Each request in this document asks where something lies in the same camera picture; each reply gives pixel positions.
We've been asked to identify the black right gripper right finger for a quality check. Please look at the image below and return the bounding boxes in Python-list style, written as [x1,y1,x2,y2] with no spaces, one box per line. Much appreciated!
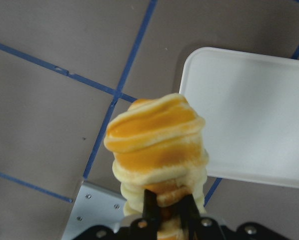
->
[179,194,222,240]

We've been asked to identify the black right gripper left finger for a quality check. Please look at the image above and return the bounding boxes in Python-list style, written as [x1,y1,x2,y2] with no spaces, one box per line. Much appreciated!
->
[142,189,162,240]

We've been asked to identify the spiral orange bread roll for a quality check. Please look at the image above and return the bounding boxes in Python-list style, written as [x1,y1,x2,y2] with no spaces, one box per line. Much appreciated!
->
[104,93,209,240]

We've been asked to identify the white rectangular tray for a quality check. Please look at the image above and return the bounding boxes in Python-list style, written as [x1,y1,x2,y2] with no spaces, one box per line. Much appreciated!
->
[179,47,299,189]

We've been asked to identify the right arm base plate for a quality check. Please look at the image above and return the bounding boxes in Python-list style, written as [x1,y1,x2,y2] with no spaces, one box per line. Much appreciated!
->
[61,181,126,240]

